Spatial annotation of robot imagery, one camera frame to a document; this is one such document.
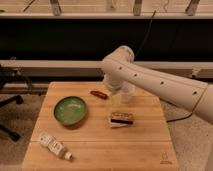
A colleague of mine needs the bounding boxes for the clear plastic cup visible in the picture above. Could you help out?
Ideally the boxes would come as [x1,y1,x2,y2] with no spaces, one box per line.
[121,83,135,103]

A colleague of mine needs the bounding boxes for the clear plastic bottle white label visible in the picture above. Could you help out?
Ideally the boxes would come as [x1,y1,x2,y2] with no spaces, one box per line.
[38,132,72,161]

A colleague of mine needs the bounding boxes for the orange and black box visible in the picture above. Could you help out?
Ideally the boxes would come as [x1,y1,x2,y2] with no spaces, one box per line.
[108,112,134,128]

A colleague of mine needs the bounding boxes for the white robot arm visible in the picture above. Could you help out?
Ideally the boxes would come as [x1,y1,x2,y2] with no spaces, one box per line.
[101,46,213,125]

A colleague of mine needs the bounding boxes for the red pocket knife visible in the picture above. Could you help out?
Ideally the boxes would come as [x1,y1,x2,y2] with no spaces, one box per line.
[90,91,108,100]

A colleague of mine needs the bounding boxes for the black floor cable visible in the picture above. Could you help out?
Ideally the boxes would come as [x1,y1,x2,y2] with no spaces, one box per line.
[166,106,196,123]

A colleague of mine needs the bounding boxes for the green ceramic bowl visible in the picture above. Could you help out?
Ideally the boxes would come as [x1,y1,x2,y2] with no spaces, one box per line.
[53,96,88,126]

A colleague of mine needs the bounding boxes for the black hanging cable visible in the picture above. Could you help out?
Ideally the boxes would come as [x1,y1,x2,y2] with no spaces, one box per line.
[133,9,157,58]

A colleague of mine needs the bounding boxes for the black office chair base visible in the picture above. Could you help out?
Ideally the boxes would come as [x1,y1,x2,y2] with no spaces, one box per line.
[0,64,25,142]

